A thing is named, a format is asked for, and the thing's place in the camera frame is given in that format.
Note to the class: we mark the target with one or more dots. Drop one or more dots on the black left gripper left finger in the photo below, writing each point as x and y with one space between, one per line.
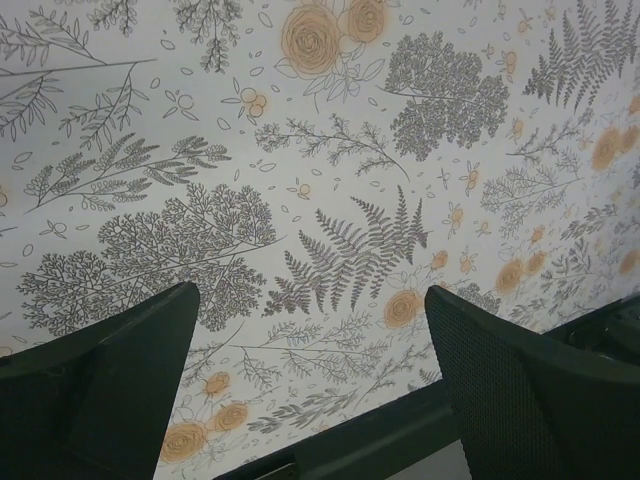
95 404

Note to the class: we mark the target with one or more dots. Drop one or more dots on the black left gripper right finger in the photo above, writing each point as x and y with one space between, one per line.
530 405

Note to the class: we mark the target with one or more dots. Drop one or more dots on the floral patterned table mat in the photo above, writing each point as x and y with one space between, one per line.
313 167

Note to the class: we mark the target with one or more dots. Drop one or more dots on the black table edge frame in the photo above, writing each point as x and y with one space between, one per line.
377 445

